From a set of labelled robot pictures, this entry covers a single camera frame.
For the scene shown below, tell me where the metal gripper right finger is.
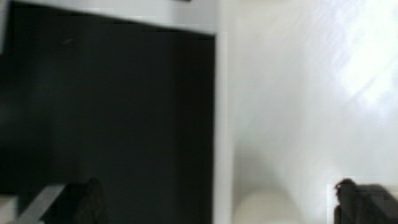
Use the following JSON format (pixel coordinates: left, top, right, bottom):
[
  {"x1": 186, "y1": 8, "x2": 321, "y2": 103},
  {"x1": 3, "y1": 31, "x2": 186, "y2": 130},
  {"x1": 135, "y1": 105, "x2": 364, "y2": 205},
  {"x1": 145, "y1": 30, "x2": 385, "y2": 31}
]
[{"x1": 334, "y1": 179, "x2": 398, "y2": 224}]

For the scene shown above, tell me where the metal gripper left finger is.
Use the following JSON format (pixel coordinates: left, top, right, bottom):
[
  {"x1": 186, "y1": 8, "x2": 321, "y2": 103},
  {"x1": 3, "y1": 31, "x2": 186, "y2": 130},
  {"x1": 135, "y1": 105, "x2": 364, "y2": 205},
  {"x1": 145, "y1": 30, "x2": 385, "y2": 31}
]
[{"x1": 14, "y1": 179, "x2": 106, "y2": 224}]

